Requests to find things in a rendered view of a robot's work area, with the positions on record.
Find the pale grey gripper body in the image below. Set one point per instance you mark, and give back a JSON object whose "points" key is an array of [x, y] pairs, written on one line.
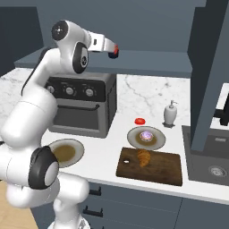
{"points": [[107, 44]]}

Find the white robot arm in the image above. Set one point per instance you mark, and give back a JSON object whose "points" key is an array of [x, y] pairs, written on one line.
{"points": [[32, 113]]}

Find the red jam jar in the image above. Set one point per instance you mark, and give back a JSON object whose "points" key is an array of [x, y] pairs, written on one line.
{"points": [[116, 49]]}

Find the open blue-grey cabinet door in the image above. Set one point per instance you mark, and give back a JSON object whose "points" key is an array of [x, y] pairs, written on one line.
{"points": [[208, 74]]}

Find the golden brown croissant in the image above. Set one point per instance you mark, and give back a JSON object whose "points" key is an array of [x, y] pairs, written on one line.
{"points": [[144, 157]]}

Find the dark wooden cutting board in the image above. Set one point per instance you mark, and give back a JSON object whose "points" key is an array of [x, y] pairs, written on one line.
{"points": [[164, 168]]}

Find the blue-grey base cabinet door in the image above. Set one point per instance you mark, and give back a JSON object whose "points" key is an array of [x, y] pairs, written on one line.
{"points": [[202, 214]]}

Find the grey toaster oven knob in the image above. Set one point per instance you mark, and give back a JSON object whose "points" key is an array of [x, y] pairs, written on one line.
{"points": [[89, 92], [70, 90], [50, 89]]}

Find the dark grey toaster oven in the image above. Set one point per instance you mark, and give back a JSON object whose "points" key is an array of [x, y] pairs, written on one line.
{"points": [[89, 107]]}

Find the small red round thing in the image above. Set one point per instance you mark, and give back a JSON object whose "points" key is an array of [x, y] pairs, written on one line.
{"points": [[139, 121]]}

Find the white soap dispenser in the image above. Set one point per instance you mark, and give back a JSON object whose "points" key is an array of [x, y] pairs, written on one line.
{"points": [[170, 114]]}

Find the purple frosted pastry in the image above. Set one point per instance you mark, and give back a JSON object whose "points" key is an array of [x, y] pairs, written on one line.
{"points": [[146, 136]]}

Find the grey plate with brown centre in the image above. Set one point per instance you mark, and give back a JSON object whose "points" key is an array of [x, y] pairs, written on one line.
{"points": [[73, 152], [155, 140]]}

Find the black tap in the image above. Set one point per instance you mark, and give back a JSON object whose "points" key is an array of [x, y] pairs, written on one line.
{"points": [[223, 114]]}

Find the blue-grey drawer front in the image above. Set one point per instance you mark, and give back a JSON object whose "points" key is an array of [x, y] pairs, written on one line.
{"points": [[140, 195], [128, 219]]}

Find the dark grey sink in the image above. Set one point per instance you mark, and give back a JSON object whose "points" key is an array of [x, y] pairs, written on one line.
{"points": [[205, 167]]}

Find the blue-grey wall cabinet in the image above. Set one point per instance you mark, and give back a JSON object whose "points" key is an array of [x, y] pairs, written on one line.
{"points": [[134, 35]]}

